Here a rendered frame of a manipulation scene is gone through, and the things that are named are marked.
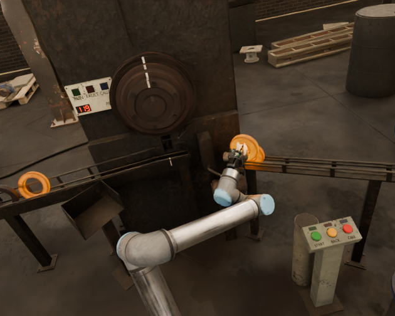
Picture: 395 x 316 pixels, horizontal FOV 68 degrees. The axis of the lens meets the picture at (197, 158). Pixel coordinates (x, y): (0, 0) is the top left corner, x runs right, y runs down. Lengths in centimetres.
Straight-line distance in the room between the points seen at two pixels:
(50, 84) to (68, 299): 297
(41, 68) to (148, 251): 366
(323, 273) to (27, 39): 400
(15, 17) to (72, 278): 311
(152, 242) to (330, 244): 81
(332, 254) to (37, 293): 192
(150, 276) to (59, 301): 122
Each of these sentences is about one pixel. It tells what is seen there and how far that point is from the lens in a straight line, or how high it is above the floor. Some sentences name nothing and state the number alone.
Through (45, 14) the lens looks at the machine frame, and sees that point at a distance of 175.
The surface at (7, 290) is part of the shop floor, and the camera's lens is 266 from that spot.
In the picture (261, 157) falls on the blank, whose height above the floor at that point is 71.
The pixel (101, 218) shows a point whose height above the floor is 60.
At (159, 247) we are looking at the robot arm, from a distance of 107.
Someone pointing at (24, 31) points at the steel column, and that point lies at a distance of 438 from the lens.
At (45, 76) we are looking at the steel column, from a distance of 448.
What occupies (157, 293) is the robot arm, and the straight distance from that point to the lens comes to 125.
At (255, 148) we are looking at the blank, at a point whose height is 84.
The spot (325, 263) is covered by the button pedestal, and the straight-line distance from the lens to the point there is 162.
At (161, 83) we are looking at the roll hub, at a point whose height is 123.
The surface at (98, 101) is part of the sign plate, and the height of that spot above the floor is 112.
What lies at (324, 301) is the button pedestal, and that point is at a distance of 195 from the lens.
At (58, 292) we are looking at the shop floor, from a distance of 241.
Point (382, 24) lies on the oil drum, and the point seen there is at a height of 81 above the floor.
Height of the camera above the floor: 175
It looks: 35 degrees down
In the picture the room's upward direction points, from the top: 11 degrees counter-clockwise
